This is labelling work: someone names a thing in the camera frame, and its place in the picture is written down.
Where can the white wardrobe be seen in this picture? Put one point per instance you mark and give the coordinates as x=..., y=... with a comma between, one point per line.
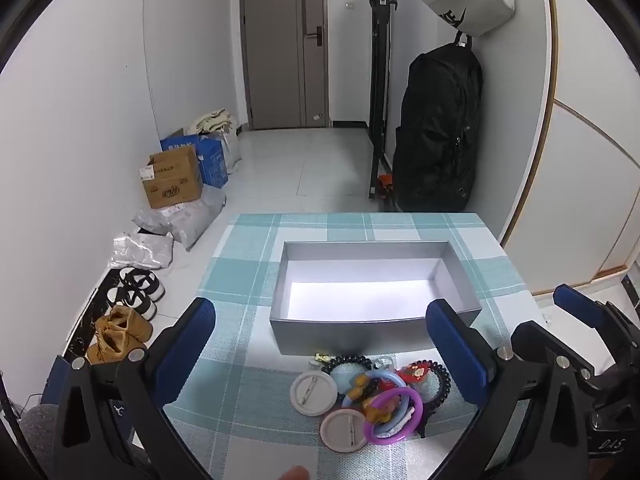
x=575, y=185

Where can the person's left hand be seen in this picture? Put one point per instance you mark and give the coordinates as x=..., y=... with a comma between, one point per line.
x=295, y=473

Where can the white plastic bag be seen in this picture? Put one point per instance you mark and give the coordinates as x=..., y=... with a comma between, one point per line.
x=231, y=147

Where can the grey door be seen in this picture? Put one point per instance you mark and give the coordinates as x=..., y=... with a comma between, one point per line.
x=275, y=60

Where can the dark blue shoe box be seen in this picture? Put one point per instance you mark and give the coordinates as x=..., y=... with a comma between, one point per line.
x=52, y=375

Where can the grey round stool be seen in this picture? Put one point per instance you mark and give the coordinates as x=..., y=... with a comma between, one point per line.
x=40, y=440

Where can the blue cardboard box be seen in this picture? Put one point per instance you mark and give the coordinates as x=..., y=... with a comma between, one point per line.
x=212, y=160

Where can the large grey parcel bag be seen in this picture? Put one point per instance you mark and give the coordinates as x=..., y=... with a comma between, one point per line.
x=190, y=220

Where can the white round badge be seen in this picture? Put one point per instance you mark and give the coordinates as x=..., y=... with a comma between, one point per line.
x=342, y=432
x=312, y=392

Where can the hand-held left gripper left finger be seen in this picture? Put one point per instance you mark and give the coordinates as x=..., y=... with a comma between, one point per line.
x=187, y=345

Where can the teal plaid tablecloth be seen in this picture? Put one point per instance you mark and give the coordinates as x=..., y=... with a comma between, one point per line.
x=240, y=360

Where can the black metal rack frame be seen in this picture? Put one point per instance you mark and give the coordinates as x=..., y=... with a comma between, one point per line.
x=378, y=85

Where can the grey box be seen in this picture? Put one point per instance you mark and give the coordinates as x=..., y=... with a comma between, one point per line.
x=350, y=335

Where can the black backpack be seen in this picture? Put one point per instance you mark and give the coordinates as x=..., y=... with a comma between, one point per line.
x=435, y=135

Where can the tan boot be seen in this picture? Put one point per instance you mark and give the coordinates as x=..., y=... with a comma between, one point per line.
x=132, y=325
x=112, y=347

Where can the small grey parcel bag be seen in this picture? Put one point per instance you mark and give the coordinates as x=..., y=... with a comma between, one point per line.
x=142, y=252

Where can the small colourful brooch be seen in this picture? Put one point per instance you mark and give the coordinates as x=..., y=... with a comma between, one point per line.
x=321, y=359

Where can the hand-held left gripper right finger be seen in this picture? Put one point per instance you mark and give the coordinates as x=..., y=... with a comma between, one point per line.
x=452, y=345

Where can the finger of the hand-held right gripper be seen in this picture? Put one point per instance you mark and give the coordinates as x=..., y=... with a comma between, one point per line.
x=570, y=297
x=542, y=342

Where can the orange tool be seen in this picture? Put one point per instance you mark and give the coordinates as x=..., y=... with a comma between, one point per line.
x=385, y=185

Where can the red ornament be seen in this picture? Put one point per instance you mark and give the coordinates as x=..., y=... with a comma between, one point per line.
x=415, y=372

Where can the brown cardboard box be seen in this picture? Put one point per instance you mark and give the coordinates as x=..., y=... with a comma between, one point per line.
x=172, y=180

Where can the cream cloth pile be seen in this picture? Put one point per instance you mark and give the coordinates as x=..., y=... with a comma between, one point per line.
x=212, y=121

